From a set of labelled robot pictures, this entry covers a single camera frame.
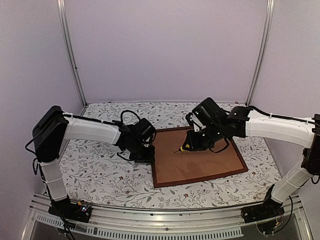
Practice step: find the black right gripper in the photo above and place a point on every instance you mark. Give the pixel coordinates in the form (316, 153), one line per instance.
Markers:
(193, 145)

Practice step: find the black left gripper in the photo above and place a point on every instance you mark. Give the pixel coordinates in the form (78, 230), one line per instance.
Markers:
(150, 158)

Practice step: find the yellow handled screwdriver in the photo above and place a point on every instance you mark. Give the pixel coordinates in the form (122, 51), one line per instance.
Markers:
(183, 148)

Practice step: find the red-brown wooden picture frame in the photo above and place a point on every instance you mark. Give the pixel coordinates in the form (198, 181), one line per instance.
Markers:
(172, 168)

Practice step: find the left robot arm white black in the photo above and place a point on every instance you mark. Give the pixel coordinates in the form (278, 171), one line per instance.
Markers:
(57, 126)

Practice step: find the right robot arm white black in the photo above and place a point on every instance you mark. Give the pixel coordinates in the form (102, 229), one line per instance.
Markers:
(210, 124)

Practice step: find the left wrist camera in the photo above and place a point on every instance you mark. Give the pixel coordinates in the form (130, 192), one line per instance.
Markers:
(150, 140)

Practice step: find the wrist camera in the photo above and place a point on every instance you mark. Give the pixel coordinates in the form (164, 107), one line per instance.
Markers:
(150, 140)
(193, 122)

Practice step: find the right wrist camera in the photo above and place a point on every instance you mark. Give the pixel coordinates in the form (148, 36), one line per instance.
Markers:
(193, 122)

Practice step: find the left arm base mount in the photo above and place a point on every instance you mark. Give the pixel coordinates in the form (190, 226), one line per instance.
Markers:
(80, 211)

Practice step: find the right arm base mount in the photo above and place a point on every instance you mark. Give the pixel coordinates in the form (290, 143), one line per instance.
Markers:
(267, 209)

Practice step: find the right aluminium corner post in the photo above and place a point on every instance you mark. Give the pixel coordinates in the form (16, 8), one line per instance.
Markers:
(262, 50)

